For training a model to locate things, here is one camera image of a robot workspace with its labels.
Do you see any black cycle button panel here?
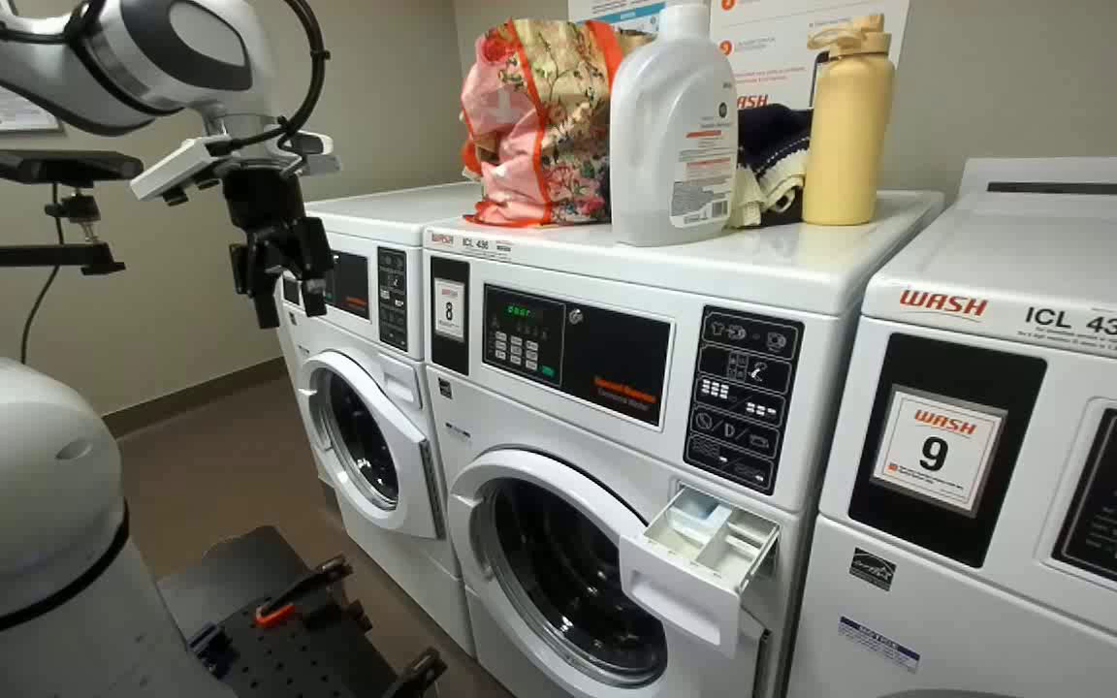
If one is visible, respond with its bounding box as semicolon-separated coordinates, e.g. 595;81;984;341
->
678;301;806;501

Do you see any right white washing machine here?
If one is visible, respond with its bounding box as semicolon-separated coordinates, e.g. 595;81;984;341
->
268;177;485;660

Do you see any white detergent bottle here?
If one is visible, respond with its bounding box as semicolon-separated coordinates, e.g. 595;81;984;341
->
604;0;745;248

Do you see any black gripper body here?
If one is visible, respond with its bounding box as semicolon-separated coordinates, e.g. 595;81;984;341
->
220;164;317;261

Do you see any clamp with orange handle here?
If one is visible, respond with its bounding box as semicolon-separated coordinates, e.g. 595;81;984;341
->
249;554;357;641

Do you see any white illustrated wall poster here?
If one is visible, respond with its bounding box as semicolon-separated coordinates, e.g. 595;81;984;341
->
706;0;913;110

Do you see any black base platform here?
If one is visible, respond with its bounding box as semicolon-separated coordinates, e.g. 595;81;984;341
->
154;521;454;698

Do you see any pink orange floral laundry bag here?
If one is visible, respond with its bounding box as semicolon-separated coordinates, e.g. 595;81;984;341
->
457;17;657;234

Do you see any dark navy fabric item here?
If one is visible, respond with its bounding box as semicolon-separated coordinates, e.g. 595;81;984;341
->
727;101;820;234

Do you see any blue header wall poster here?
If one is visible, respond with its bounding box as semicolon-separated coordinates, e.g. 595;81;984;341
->
565;0;669;35

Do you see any open round washer door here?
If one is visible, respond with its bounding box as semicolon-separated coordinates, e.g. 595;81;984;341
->
294;345;452;543

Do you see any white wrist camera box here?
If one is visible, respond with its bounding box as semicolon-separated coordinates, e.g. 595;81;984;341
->
127;128;340;207

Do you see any white detergent drawer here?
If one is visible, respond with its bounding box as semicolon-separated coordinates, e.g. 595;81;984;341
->
613;483;785;651

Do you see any black clamp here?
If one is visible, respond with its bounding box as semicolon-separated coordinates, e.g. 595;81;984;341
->
382;645;454;698

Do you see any black stereo camera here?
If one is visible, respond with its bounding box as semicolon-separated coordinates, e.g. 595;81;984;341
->
0;145;148;190

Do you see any black number eight display panel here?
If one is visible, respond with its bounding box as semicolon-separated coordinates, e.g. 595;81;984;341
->
426;252;474;381

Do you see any white washing machine number eight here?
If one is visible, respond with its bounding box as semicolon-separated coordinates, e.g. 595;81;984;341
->
418;187;948;698

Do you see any black camera cable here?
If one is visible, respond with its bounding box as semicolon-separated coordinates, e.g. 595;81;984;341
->
16;187;74;368

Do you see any yellow water bottle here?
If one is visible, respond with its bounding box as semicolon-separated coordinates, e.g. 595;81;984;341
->
798;8;900;229

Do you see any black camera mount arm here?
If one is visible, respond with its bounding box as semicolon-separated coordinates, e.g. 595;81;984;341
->
0;181;131;293

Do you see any black number nine display panel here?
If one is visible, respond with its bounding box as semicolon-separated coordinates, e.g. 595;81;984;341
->
845;329;1051;571

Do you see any white washing machine number nine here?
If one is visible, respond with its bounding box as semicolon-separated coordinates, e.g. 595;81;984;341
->
785;152;1117;698

